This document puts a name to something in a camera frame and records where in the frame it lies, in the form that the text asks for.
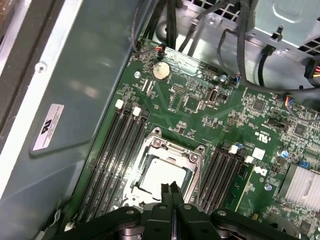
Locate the silver CPU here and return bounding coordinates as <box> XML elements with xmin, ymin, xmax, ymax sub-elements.
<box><xmin>136</xmin><ymin>157</ymin><xmax>193</xmax><ymax>202</ymax></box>

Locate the black power connector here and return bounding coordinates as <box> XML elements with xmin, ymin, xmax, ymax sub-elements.
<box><xmin>304</xmin><ymin>57</ymin><xmax>320</xmax><ymax>85</ymax></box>

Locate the thick black cable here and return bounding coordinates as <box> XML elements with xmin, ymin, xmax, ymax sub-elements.
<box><xmin>163</xmin><ymin>0</ymin><xmax>179</xmax><ymax>48</ymax></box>
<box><xmin>233</xmin><ymin>0</ymin><xmax>320</xmax><ymax>95</ymax></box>

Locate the green motherboard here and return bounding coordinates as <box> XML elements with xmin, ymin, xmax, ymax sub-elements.
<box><xmin>69</xmin><ymin>37</ymin><xmax>320</xmax><ymax>240</ymax></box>

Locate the CPU socket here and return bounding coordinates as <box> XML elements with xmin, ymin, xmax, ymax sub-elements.
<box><xmin>123</xmin><ymin>126</ymin><xmax>207</xmax><ymax>210</ymax></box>

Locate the coin cell battery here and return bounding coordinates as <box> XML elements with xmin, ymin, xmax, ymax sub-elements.
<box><xmin>152</xmin><ymin>61</ymin><xmax>171</xmax><ymax>81</ymax></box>

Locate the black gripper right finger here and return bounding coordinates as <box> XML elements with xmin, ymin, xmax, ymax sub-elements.
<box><xmin>173</xmin><ymin>182</ymin><xmax>300</xmax><ymax>240</ymax></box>

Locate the silver chipset heatsink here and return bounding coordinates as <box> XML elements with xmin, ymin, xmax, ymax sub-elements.
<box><xmin>278</xmin><ymin>163</ymin><xmax>320</xmax><ymax>202</ymax></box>

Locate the black cable with plug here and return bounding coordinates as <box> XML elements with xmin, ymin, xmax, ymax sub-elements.
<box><xmin>259</xmin><ymin>44</ymin><xmax>277</xmax><ymax>87</ymax></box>

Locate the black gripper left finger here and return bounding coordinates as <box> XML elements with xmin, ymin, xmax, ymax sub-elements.
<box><xmin>53</xmin><ymin>183</ymin><xmax>174</xmax><ymax>240</ymax></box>

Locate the open PC case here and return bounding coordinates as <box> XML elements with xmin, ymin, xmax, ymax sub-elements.
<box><xmin>0</xmin><ymin>0</ymin><xmax>320</xmax><ymax>240</ymax></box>

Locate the silver drive cage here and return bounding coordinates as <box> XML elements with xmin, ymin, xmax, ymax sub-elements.
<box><xmin>149</xmin><ymin>0</ymin><xmax>320</xmax><ymax>55</ymax></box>

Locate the metal socket cover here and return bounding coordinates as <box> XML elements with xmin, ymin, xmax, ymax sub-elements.
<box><xmin>131</xmin><ymin>137</ymin><xmax>204</xmax><ymax>208</ymax></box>

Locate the silver label sticker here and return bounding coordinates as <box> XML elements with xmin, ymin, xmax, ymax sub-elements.
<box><xmin>32</xmin><ymin>103</ymin><xmax>65</xmax><ymax>152</ymax></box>

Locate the green RAM stick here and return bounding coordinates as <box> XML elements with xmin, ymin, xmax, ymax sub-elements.
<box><xmin>223</xmin><ymin>161</ymin><xmax>256</xmax><ymax>216</ymax></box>

